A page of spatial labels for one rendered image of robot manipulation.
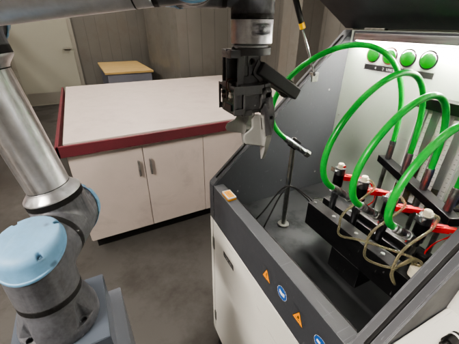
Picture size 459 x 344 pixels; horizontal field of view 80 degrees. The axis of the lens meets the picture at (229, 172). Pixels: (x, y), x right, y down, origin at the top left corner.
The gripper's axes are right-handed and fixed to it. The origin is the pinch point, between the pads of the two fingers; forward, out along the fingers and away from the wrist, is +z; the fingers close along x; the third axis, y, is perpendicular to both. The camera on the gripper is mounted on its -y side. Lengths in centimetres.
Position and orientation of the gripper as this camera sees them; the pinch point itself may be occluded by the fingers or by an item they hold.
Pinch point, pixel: (255, 146)
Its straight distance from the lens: 60.5
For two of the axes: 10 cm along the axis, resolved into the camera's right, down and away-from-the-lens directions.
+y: -9.0, 2.0, -3.8
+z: 0.0, 8.8, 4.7
